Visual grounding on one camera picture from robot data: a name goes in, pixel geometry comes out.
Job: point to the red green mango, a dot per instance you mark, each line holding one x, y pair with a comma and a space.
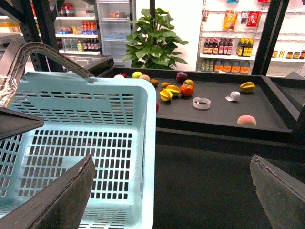
189, 82

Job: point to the brown kiwi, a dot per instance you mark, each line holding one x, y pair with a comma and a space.
154, 82

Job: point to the green apple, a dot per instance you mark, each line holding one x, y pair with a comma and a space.
136, 74

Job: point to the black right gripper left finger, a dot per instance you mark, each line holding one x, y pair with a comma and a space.
60, 205

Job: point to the light blue plastic basket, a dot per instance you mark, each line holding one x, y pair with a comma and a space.
113, 120

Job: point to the dark purple fruit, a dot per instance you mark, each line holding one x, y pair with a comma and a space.
181, 77

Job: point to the red apple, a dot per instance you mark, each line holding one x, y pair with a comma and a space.
157, 107

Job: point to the pink peach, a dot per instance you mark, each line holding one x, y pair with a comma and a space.
246, 120

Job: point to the white grocery shelf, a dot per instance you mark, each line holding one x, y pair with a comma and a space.
224, 20

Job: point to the yellow starfruit front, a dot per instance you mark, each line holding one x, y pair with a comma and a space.
165, 95

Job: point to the yellow starfruit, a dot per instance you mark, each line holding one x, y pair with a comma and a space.
165, 95
247, 87
175, 90

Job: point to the yellow starfruit far right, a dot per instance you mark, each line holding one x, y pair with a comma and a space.
247, 87

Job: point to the olive green fruit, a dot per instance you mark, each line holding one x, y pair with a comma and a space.
164, 85

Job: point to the black display shelf tray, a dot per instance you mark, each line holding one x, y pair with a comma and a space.
208, 112

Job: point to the beige round fruit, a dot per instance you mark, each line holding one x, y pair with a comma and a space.
145, 77

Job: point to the orange persimmon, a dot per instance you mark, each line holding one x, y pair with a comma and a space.
186, 90

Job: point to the glass door refrigerator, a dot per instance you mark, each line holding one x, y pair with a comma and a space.
114, 18

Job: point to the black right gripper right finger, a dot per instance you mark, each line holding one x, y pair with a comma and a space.
281, 195

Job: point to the green potted plant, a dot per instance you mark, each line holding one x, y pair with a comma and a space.
153, 43

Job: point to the white round fruit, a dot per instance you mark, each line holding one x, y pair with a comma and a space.
119, 76

